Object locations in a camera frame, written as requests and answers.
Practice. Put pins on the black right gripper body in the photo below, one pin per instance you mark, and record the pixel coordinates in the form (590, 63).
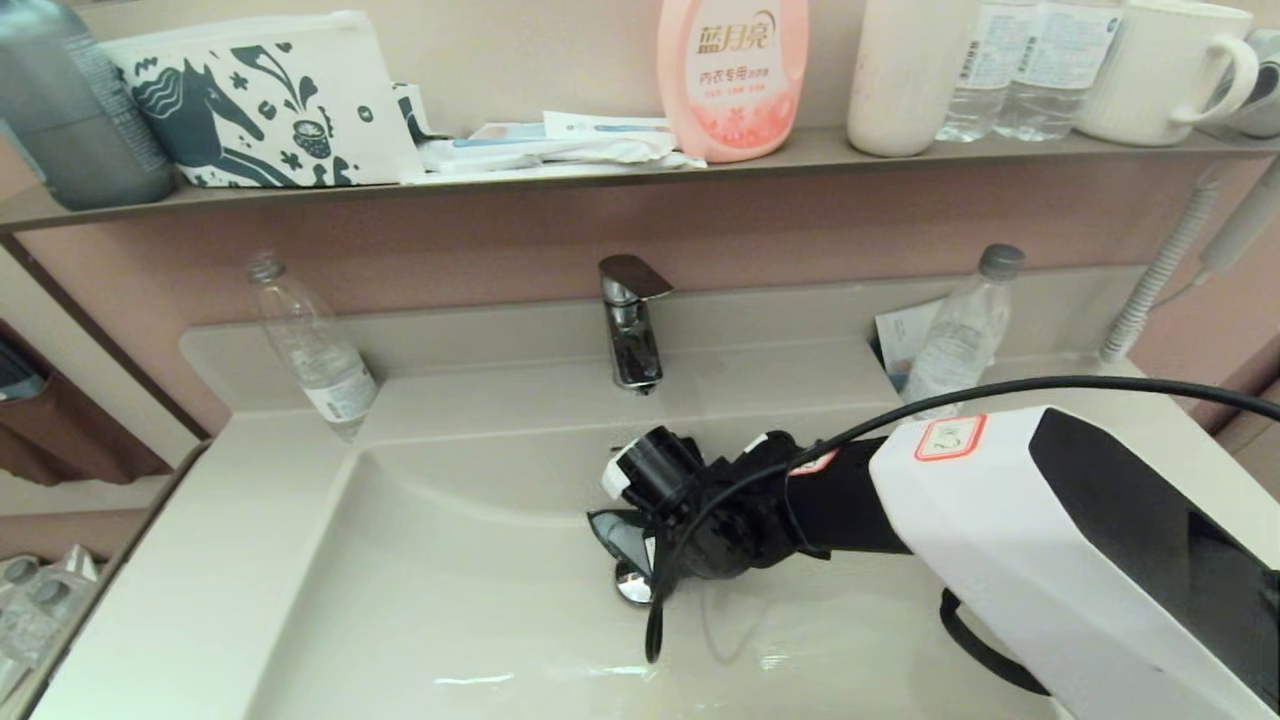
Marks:
(745, 500)

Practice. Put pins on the grey microfibre cloth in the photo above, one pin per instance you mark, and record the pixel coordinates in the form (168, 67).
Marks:
(625, 540)

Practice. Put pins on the chrome faucet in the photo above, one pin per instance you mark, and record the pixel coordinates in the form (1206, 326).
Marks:
(635, 348)

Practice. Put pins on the cream ceramic sink vanity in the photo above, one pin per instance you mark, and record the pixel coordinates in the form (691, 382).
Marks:
(450, 600)

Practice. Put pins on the chrome drain stopper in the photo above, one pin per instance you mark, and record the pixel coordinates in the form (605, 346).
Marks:
(632, 590)

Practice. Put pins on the white paper card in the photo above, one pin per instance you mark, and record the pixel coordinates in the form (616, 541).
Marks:
(903, 338)

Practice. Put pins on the clear bottle grey cap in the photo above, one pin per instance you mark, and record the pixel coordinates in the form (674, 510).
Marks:
(960, 340)

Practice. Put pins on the white plastic wrapped sachet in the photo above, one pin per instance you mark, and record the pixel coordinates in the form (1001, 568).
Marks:
(568, 155)

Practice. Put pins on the white packet with blue stripe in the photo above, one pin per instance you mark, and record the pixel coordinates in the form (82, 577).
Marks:
(508, 137)
(608, 125)

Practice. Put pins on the pink laundry detergent bottle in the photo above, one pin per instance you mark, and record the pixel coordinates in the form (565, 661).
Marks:
(732, 90)

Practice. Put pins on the clear bottle without cap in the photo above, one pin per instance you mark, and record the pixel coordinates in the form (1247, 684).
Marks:
(325, 372)

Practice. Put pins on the white ribbed tumbler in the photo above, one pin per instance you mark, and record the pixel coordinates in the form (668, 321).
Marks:
(905, 80)

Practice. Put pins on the clear water bottle white label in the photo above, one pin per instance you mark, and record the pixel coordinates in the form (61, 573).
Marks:
(980, 70)
(1065, 70)

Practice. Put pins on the small printed white pouch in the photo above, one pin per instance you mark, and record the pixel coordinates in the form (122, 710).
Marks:
(412, 110)

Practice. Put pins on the white pouch with horse print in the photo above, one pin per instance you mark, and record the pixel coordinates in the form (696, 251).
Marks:
(340, 110)

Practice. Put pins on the white ribbed mug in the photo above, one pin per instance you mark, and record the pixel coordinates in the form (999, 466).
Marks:
(1145, 70)

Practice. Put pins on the grey white hair dryer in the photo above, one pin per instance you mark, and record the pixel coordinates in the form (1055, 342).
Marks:
(1264, 98)

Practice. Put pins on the plastic wrapped bottle pack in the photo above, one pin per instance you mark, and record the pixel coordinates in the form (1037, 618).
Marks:
(40, 610)

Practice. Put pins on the dark grey plastic bottle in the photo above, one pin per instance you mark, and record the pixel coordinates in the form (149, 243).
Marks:
(75, 130)

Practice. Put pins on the black wrist camera white bracket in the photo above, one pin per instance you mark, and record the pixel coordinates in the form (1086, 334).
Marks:
(660, 465)

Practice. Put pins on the beige wall shelf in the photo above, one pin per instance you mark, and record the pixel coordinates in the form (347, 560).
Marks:
(800, 152)

